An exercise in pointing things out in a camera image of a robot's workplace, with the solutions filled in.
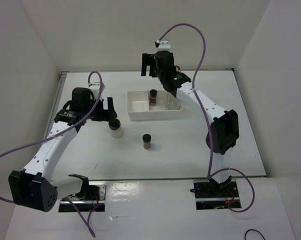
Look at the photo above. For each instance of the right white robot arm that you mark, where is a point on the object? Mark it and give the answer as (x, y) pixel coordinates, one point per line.
(222, 124)

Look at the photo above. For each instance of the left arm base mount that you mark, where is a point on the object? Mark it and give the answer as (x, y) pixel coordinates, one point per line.
(94, 198)

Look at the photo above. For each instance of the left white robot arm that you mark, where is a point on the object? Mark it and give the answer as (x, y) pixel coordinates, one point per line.
(33, 186)

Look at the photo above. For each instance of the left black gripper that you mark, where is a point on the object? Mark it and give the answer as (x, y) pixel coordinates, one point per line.
(108, 115)

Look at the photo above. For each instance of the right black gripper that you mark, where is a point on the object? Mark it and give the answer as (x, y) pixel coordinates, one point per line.
(148, 60)

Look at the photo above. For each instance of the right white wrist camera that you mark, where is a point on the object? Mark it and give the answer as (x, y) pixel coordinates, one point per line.
(162, 45)

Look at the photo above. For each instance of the spice jar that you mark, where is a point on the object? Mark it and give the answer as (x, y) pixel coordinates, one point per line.
(146, 138)
(153, 97)

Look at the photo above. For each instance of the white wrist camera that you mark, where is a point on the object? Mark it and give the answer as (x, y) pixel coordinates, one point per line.
(162, 45)
(97, 89)

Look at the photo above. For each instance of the glass oil bottle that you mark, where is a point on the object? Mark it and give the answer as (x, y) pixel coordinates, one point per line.
(172, 103)
(178, 68)

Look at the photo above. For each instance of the white divided organizer tray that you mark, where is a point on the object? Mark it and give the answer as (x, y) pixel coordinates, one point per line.
(139, 109)

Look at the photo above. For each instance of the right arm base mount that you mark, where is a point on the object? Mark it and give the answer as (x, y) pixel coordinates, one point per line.
(206, 199)

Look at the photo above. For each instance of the white salt shaker black cap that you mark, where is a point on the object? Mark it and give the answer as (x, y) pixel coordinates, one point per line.
(115, 127)

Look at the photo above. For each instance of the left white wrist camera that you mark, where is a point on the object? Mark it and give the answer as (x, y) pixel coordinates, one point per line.
(97, 89)

